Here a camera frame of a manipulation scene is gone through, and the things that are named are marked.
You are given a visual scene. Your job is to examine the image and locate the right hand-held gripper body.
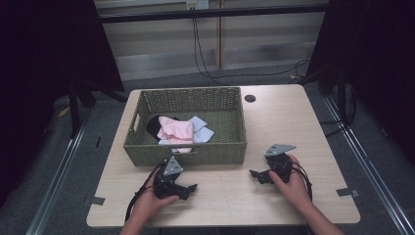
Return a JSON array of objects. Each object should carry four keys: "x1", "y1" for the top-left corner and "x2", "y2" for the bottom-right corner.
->
[{"x1": 256, "y1": 143, "x2": 298, "y2": 186}]

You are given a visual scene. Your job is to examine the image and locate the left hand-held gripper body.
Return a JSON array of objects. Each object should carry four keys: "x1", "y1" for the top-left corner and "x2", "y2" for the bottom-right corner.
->
[{"x1": 153, "y1": 156, "x2": 191, "y2": 201}]

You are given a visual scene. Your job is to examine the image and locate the pink sock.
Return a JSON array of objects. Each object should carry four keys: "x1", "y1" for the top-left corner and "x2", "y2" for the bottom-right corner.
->
[{"x1": 157, "y1": 116, "x2": 195, "y2": 154}]

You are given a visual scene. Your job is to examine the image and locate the light blue sock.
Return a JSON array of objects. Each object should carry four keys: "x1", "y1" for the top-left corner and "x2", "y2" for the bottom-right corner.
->
[{"x1": 158, "y1": 115, "x2": 215, "y2": 146}]

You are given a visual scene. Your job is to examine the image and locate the black sock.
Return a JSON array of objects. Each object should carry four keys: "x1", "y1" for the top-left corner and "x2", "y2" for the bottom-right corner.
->
[{"x1": 146, "y1": 115, "x2": 179, "y2": 142}]

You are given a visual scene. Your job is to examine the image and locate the green woven basket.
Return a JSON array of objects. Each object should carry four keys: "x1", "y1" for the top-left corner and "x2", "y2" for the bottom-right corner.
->
[{"x1": 122, "y1": 85, "x2": 248, "y2": 167}]

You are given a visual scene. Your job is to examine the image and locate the person's left hand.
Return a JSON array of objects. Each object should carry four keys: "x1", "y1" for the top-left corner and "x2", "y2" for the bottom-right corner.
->
[{"x1": 131, "y1": 177, "x2": 181, "y2": 223}]

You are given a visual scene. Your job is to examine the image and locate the person's right hand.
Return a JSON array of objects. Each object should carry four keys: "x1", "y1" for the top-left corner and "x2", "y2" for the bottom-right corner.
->
[{"x1": 268, "y1": 154, "x2": 312, "y2": 209}]

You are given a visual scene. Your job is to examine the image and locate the grey tape strip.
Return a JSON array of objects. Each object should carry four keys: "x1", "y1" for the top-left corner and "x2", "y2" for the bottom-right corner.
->
[
  {"x1": 89, "y1": 196, "x2": 107, "y2": 207},
  {"x1": 336, "y1": 187, "x2": 361, "y2": 199}
]

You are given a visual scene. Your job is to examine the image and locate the black metal stand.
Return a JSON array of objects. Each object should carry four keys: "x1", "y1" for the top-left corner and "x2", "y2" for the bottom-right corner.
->
[
  {"x1": 317, "y1": 70, "x2": 358, "y2": 138},
  {"x1": 67, "y1": 77, "x2": 129, "y2": 140}
]

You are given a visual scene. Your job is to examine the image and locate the dark curtain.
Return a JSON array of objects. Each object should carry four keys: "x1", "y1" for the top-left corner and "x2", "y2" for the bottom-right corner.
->
[
  {"x1": 0, "y1": 0, "x2": 125, "y2": 207},
  {"x1": 305, "y1": 0, "x2": 415, "y2": 165}
]

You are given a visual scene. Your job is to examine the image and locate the black horizontal bar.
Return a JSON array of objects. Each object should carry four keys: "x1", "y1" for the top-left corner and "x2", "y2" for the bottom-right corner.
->
[{"x1": 97, "y1": 3, "x2": 330, "y2": 24}]

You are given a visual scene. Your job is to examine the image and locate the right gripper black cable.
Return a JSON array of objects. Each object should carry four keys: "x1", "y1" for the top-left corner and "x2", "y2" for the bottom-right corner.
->
[{"x1": 291, "y1": 162, "x2": 314, "y2": 202}]

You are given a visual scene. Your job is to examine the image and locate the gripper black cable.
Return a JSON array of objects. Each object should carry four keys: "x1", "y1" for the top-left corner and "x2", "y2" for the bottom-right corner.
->
[
  {"x1": 124, "y1": 163, "x2": 165, "y2": 223},
  {"x1": 291, "y1": 162, "x2": 314, "y2": 202}
]

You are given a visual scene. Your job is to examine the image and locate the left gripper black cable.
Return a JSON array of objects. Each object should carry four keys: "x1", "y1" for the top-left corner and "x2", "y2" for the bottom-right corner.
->
[{"x1": 124, "y1": 163, "x2": 165, "y2": 223}]

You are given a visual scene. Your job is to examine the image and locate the metal floor rail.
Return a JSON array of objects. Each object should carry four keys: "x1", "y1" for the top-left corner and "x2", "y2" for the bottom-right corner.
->
[
  {"x1": 322, "y1": 96, "x2": 415, "y2": 235},
  {"x1": 24, "y1": 111, "x2": 92, "y2": 235}
]

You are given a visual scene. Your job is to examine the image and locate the black hanging cables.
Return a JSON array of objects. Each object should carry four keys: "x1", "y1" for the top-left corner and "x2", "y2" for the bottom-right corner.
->
[{"x1": 191, "y1": 17, "x2": 311, "y2": 86}]

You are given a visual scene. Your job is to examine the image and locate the white wall socket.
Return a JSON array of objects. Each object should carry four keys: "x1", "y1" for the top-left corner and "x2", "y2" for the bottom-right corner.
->
[{"x1": 185, "y1": 0, "x2": 209, "y2": 11}]

